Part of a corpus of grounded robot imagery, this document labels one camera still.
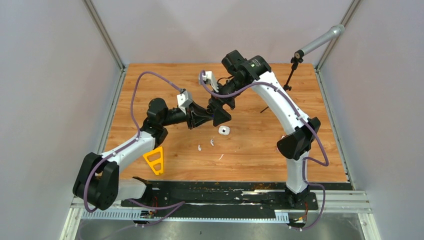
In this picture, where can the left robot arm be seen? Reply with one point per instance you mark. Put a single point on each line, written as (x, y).
(98, 181)

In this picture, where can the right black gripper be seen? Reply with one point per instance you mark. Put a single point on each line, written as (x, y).
(220, 115)

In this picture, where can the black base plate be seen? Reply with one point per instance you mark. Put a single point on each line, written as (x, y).
(270, 194)

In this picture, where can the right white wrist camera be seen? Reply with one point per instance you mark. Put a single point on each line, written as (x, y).
(208, 78)

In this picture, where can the yellow triangular plastic piece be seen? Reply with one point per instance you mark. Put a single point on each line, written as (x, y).
(155, 160)

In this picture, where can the white slotted cable duct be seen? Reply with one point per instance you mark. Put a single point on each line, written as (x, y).
(277, 217)

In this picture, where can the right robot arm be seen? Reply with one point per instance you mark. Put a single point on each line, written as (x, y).
(300, 129)

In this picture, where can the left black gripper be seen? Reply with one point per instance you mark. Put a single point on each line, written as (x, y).
(200, 115)

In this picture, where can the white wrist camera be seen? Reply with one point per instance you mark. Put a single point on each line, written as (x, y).
(184, 99)
(208, 78)

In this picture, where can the white earbud charging case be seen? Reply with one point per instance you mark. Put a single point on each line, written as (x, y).
(224, 130)

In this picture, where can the grey metal cylinder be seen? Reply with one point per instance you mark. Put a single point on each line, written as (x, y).
(333, 33)

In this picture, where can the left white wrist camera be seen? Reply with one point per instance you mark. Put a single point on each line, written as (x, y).
(184, 99)

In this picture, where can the black tripod stand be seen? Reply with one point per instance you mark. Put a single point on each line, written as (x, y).
(295, 63)

